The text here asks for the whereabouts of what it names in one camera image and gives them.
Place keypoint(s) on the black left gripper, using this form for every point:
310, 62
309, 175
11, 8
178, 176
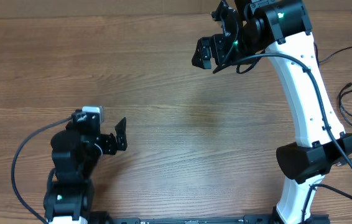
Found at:
109, 145

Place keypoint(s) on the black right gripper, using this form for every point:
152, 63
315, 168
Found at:
203, 52

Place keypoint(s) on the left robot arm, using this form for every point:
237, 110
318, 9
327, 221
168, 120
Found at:
75, 153

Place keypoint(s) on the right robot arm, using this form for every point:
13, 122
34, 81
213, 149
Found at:
282, 32

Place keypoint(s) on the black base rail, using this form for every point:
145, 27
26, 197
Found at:
194, 219

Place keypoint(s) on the cardboard back wall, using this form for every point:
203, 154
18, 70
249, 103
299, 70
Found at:
11, 9

